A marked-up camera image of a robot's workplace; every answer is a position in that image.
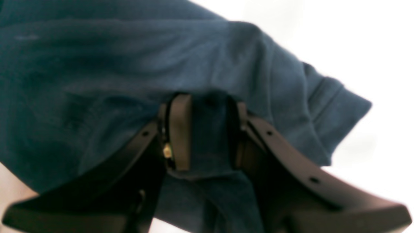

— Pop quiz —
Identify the dark blue t-shirt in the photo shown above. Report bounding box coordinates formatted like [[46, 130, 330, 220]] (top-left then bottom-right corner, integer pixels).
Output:
[[1, 0, 371, 233]]

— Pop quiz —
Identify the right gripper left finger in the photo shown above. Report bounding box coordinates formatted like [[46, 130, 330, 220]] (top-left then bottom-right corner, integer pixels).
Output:
[[2, 94, 192, 233]]

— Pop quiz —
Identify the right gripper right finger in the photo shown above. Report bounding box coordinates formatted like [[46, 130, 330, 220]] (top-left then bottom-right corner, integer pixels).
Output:
[[230, 99, 412, 233]]

